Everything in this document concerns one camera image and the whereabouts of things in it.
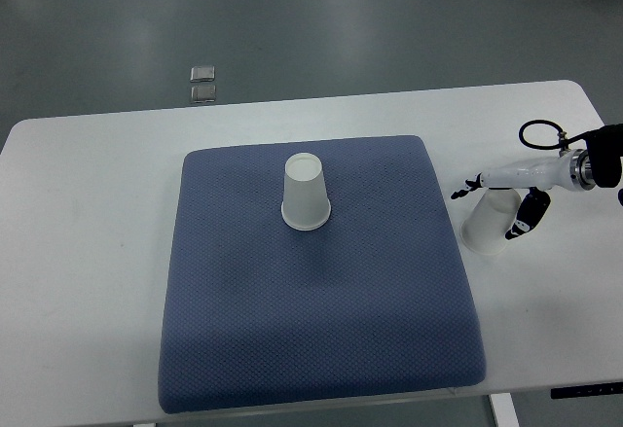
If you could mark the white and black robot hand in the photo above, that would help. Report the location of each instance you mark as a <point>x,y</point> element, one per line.
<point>538,177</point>

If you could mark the white paper cup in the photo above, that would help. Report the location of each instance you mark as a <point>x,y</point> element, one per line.
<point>483,231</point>
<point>305,204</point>

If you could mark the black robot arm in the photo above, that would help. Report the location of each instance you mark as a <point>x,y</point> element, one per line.
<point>588,160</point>

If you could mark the black table control panel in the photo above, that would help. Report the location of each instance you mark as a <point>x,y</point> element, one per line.
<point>584,391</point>

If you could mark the white paper cup on cushion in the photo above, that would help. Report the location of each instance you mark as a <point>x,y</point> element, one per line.
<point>305,204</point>

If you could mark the white table leg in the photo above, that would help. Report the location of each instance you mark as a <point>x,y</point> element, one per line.
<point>503,410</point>

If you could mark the blue fabric cushion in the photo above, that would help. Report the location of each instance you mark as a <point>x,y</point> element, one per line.
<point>375,301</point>

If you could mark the lower metal floor plate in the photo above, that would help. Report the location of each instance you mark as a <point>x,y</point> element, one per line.
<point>201,94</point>

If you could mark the metal floor plate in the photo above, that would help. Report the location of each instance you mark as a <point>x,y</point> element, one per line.
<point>202,73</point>
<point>201,94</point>

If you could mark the upper metal floor plate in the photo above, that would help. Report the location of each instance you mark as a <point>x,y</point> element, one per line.
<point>202,73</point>

